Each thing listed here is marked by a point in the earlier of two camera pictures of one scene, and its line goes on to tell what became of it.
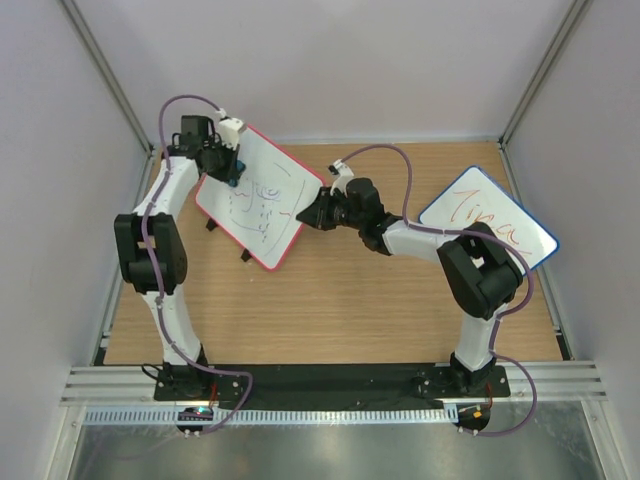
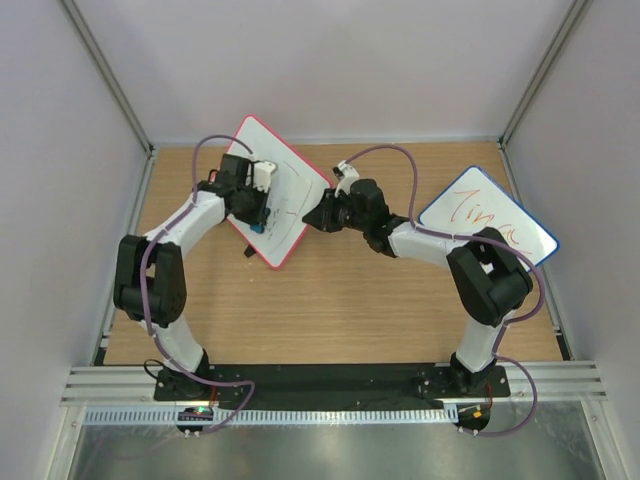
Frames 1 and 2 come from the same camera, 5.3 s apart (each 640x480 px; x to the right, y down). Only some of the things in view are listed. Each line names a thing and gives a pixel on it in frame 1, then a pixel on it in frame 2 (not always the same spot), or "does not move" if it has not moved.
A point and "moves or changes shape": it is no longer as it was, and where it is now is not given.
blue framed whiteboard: x=476 y=201 does not move
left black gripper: x=233 y=156 → x=260 y=217
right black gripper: x=318 y=214 does not move
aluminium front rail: x=130 y=385 does not move
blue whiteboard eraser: x=240 y=167 moves or changes shape
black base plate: x=399 y=387 does not move
